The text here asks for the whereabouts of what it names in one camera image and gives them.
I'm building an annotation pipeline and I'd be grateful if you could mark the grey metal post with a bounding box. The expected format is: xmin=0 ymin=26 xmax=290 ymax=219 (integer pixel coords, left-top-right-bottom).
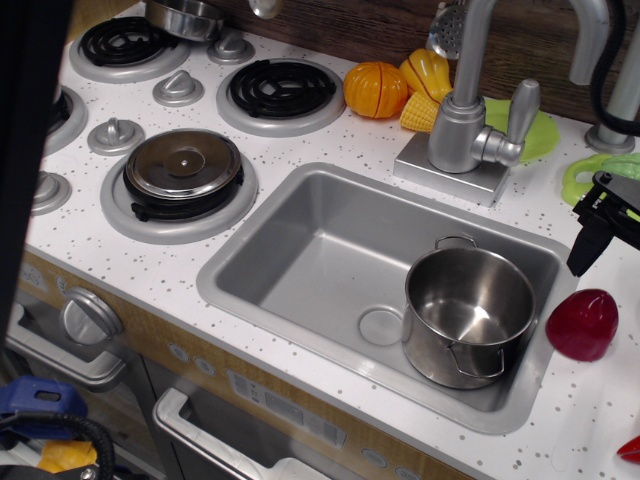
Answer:
xmin=585 ymin=25 xmax=639 ymax=155

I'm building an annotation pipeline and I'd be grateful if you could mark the grey stove knob left edge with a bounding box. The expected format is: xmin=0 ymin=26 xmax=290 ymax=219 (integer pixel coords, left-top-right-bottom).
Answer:
xmin=31 ymin=171 xmax=72 ymax=216

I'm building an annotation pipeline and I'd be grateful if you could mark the black dark post left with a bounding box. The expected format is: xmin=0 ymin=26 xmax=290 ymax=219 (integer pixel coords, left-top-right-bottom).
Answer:
xmin=1 ymin=1 xmax=73 ymax=335

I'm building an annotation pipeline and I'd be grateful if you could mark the stainless steel pot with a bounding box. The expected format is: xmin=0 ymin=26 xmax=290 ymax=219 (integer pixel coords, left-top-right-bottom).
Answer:
xmin=402 ymin=238 xmax=536 ymax=389

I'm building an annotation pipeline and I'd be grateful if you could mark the light green toy plate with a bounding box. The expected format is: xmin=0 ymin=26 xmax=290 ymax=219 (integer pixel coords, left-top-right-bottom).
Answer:
xmin=485 ymin=98 xmax=560 ymax=163

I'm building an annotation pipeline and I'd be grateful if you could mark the silver oven dial knob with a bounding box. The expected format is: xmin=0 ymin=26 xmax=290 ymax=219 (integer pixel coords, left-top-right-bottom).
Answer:
xmin=59 ymin=287 xmax=124 ymax=346

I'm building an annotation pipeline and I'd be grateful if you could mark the black coil burner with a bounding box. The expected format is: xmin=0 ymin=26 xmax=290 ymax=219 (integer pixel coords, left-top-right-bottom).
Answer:
xmin=69 ymin=16 xmax=190 ymax=84
xmin=216 ymin=59 xmax=345 ymax=138

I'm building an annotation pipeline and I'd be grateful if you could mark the grey toy sink basin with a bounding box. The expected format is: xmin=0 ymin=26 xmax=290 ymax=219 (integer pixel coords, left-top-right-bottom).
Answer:
xmin=197 ymin=163 xmax=577 ymax=434

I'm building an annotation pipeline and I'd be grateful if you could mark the silver slotted spoon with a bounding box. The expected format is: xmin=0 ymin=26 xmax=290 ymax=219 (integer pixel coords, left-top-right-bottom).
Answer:
xmin=428 ymin=0 xmax=467 ymax=60

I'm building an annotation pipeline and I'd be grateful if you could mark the grey stove knob centre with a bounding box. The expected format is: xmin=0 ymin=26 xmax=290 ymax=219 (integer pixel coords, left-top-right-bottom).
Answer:
xmin=152 ymin=70 xmax=204 ymax=108

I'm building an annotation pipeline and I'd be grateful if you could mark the yellow toy corn piece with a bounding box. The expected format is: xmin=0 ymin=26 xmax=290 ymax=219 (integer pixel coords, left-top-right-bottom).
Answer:
xmin=400 ymin=91 xmax=440 ymax=133

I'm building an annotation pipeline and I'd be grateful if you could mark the silver toy faucet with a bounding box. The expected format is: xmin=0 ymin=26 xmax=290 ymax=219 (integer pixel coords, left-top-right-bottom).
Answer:
xmin=393 ymin=0 xmax=613 ymax=208

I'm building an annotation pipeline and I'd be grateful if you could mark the steel bowl on stove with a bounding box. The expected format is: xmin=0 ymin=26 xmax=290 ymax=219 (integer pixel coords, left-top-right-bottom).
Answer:
xmin=145 ymin=0 xmax=227 ymax=42

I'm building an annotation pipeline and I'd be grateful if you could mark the burner ring front right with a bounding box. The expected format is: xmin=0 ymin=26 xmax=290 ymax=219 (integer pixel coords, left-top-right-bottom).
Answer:
xmin=99 ymin=144 xmax=260 ymax=246

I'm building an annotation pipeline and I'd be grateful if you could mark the red toy piece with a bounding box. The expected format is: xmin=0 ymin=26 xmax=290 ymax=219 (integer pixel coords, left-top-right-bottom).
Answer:
xmin=616 ymin=436 xmax=640 ymax=464

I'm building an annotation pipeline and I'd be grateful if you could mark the grey oven door handle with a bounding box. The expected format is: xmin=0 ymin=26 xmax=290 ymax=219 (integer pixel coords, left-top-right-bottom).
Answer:
xmin=152 ymin=387 xmax=281 ymax=480

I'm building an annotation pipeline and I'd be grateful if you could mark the black cable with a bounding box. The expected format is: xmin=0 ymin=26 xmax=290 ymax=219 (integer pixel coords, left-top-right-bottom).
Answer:
xmin=588 ymin=0 xmax=640 ymax=132
xmin=0 ymin=412 xmax=117 ymax=480

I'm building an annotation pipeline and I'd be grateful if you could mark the yellow object lower left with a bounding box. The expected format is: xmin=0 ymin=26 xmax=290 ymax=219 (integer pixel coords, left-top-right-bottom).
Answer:
xmin=37 ymin=440 xmax=97 ymax=474

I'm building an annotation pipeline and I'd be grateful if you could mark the grey stove knob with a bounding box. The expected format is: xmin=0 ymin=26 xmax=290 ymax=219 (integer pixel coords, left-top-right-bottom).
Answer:
xmin=87 ymin=117 xmax=145 ymax=156
xmin=207 ymin=31 xmax=255 ymax=65
xmin=152 ymin=70 xmax=204 ymax=108

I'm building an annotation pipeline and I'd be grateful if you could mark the yellow toy squash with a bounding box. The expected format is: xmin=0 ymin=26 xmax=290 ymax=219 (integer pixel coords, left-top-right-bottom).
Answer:
xmin=399 ymin=48 xmax=452 ymax=103

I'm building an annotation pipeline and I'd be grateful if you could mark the steel pot lid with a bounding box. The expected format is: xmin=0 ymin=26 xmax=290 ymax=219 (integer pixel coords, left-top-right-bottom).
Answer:
xmin=124 ymin=129 xmax=242 ymax=201

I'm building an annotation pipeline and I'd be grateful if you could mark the grey stove knob back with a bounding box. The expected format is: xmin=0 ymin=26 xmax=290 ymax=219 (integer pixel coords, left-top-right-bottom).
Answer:
xmin=207 ymin=31 xmax=255 ymax=65

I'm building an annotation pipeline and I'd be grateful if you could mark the black coil burner back left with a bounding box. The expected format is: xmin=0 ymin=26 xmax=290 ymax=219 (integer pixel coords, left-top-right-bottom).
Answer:
xmin=69 ymin=16 xmax=190 ymax=84

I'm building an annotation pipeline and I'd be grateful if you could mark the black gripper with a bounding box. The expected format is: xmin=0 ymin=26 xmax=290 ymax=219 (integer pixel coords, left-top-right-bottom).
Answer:
xmin=567 ymin=170 xmax=639 ymax=277

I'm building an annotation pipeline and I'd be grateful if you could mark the hanging silver utensil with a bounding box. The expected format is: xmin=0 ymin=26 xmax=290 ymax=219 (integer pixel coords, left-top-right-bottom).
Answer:
xmin=248 ymin=0 xmax=284 ymax=20

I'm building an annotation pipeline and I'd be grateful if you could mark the dark red toy sweet potato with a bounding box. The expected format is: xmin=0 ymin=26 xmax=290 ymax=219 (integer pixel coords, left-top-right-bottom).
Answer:
xmin=545 ymin=289 xmax=619 ymax=362

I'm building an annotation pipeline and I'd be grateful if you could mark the black cable lower left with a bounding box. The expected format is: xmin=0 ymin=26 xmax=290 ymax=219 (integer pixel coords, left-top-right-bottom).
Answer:
xmin=0 ymin=412 xmax=117 ymax=480

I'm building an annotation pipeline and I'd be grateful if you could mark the grey left door handle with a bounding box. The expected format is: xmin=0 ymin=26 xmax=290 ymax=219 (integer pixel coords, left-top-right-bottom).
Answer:
xmin=6 ymin=302 xmax=128 ymax=392

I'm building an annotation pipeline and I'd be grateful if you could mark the grey stove knob front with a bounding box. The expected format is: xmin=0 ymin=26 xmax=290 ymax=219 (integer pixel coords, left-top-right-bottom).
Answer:
xmin=87 ymin=117 xmax=145 ymax=156

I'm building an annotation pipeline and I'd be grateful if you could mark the black coil burner back right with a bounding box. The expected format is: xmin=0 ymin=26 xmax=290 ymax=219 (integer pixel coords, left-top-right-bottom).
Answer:
xmin=216 ymin=59 xmax=345 ymax=138

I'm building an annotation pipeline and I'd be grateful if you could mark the orange toy pumpkin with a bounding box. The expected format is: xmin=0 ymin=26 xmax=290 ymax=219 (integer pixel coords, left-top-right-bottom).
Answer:
xmin=343 ymin=62 xmax=408 ymax=119

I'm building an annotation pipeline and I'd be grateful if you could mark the burner ring left edge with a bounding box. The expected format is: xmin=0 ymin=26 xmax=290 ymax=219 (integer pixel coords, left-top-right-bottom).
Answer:
xmin=43 ymin=84 xmax=89 ymax=157

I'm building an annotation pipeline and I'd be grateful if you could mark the blue clamp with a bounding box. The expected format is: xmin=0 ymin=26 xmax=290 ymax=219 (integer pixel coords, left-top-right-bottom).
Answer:
xmin=1 ymin=376 xmax=88 ymax=440

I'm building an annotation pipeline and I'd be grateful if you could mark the black cable upper right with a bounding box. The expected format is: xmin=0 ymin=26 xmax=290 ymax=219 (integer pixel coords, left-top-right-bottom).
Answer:
xmin=588 ymin=0 xmax=640 ymax=132

